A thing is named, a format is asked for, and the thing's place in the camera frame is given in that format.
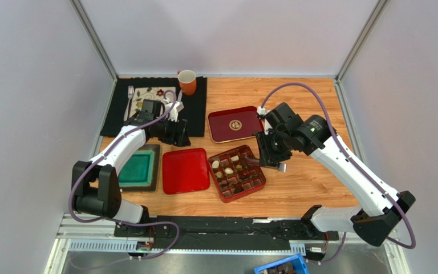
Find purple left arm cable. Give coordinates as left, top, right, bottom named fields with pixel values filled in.
left=67, top=89, right=180, bottom=261

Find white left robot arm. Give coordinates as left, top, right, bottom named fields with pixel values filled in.
left=68, top=99, right=191, bottom=225

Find floral square plate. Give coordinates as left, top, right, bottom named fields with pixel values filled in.
left=128, top=87, right=176, bottom=118

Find red tin lid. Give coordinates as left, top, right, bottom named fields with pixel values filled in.
left=162, top=148, right=210, bottom=195

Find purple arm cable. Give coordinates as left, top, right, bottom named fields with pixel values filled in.
left=67, top=89, right=180, bottom=261
left=257, top=82, right=417, bottom=265

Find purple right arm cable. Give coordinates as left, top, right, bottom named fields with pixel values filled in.
left=257, top=82, right=417, bottom=265

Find black cloth placemat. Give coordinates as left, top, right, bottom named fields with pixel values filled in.
left=100, top=76, right=208, bottom=137

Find metal serving tongs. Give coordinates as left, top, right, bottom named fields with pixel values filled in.
left=245, top=156, right=287, bottom=172

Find blue plastic bin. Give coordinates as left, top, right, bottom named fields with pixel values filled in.
left=254, top=254, right=310, bottom=274

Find silver fork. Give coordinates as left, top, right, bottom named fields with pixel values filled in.
left=123, top=86, right=135, bottom=121

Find red chocolate box with tray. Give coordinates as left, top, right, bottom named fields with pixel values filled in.
left=208, top=145, right=266, bottom=203

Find red chocolate serving tray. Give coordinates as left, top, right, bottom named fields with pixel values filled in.
left=208, top=106, right=264, bottom=143

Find orange mug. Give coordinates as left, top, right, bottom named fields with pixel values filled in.
left=177, top=70, right=197, bottom=96

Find turquoise glazed dark plate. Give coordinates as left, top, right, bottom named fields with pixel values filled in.
left=118, top=144, right=161, bottom=192

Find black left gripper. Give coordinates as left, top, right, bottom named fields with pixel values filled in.
left=153, top=115, right=190, bottom=147

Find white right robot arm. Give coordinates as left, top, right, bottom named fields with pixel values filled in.
left=255, top=103, right=416, bottom=247

